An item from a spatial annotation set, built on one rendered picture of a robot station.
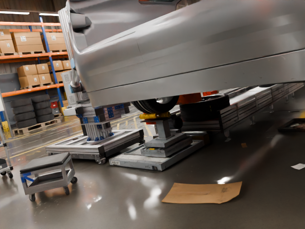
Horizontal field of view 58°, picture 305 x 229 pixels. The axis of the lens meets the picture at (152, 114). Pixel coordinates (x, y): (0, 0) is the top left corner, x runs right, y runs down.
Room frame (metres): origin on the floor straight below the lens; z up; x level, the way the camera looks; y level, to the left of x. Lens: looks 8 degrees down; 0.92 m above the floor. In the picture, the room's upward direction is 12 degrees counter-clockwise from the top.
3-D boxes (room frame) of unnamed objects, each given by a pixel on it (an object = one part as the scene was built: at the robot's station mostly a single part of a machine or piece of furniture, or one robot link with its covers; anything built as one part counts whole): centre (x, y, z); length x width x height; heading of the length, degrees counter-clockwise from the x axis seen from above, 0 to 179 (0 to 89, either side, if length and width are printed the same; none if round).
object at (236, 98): (4.31, -1.32, 0.14); 2.47 x 0.85 x 0.27; 136
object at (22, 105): (9.75, 4.09, 0.55); 1.40 x 0.80 x 1.09; 141
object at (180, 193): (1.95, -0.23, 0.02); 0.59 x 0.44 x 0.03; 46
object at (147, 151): (3.05, -0.09, 0.13); 0.50 x 0.36 x 0.10; 136
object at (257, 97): (4.03, -1.61, 0.28); 2.47 x 0.06 x 0.22; 136
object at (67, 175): (2.64, 1.11, 0.17); 0.43 x 0.36 x 0.34; 94
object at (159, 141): (3.05, -0.09, 0.32); 0.40 x 0.30 x 0.28; 136
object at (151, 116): (3.01, 0.04, 0.51); 0.29 x 0.06 x 0.06; 46
